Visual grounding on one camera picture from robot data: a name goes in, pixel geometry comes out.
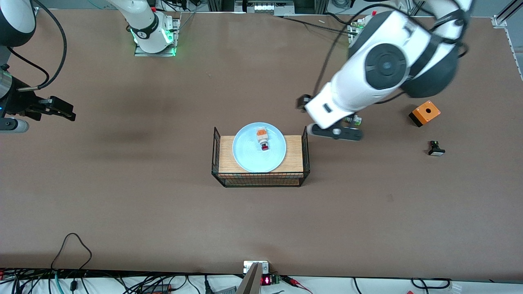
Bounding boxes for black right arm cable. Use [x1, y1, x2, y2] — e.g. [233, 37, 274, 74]
[7, 0, 68, 91]

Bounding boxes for light blue round plate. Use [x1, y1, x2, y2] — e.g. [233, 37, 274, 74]
[232, 122, 287, 173]

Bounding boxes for red and black wires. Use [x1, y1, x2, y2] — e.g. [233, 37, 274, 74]
[281, 276, 313, 294]

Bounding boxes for black looped cable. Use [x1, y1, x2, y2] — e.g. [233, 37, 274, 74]
[51, 233, 93, 271]

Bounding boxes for long black table cable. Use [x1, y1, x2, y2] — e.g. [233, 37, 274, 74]
[282, 16, 361, 36]

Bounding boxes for black wire rack wooden top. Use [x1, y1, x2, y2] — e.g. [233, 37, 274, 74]
[211, 126, 311, 188]

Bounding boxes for red push button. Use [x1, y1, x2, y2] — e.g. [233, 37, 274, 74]
[256, 128, 271, 152]

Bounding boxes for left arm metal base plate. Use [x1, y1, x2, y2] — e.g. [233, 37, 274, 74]
[348, 18, 362, 47]

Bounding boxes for silver metal mounting bracket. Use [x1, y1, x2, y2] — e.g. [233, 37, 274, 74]
[236, 261, 270, 294]

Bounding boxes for orange button box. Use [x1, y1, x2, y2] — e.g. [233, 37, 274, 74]
[409, 100, 442, 127]

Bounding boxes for aluminium frame extrusion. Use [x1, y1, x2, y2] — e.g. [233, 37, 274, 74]
[492, 0, 523, 28]

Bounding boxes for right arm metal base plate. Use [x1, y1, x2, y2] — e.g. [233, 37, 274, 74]
[134, 16, 177, 57]

